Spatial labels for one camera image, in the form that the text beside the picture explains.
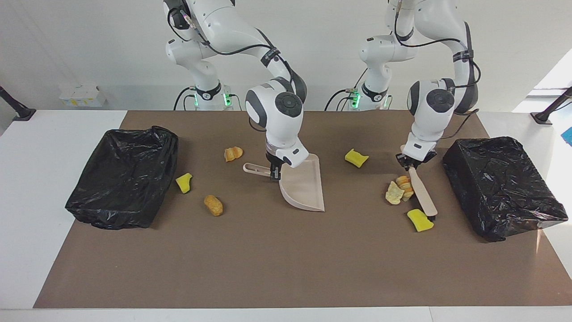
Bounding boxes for striped bread roll piece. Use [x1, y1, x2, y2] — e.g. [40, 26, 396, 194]
[396, 175, 414, 202]

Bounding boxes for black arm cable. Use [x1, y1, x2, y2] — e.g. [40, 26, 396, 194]
[393, 0, 482, 139]
[168, 4, 298, 90]

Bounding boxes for pale yellow crust piece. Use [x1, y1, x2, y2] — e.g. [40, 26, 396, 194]
[385, 181, 405, 205]

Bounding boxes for brown table mat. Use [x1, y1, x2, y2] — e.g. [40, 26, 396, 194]
[34, 110, 572, 309]

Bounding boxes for beige plastic dustpan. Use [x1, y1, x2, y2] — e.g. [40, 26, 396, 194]
[243, 153, 325, 212]

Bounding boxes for brown breaded nugget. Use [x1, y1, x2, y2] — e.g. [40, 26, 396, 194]
[204, 195, 223, 216]

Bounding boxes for yellow sponge piece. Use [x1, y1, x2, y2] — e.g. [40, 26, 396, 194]
[345, 148, 370, 169]
[175, 173, 193, 194]
[407, 208, 435, 232]

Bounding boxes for black base power cable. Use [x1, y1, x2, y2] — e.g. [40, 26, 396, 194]
[325, 67, 368, 111]
[173, 86, 197, 111]

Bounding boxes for white socket box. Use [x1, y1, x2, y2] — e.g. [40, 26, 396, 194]
[59, 85, 108, 108]

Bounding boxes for beige hand brush black bristles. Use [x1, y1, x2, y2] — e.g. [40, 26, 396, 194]
[400, 144, 438, 222]

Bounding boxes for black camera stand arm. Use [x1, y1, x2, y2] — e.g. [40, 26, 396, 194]
[530, 86, 572, 125]
[0, 86, 36, 122]

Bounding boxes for black bag-lined trash bin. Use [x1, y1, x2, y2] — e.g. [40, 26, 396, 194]
[442, 136, 569, 243]
[65, 126, 179, 230]

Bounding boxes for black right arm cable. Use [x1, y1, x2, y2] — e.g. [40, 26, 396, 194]
[168, 4, 298, 90]

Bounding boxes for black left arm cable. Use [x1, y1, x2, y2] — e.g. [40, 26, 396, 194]
[393, 0, 482, 139]

